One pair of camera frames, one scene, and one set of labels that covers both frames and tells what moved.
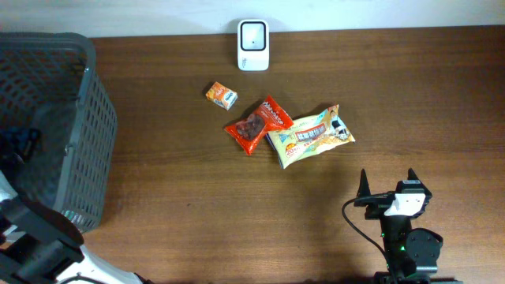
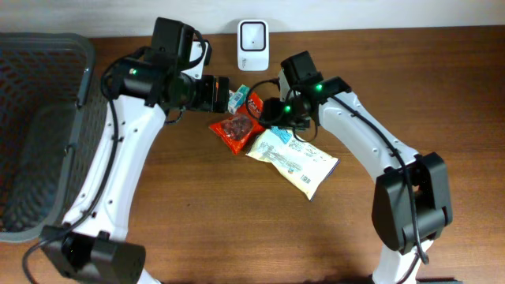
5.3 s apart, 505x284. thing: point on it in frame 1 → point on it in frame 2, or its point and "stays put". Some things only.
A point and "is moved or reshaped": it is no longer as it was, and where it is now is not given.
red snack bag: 249,131 is moved or reshaped
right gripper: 375,207 → 274,117
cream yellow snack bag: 310,136 is moved or reshaped
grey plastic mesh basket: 57,121 stays put
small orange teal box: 222,95 is moved or reshaped
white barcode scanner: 253,45 stays put
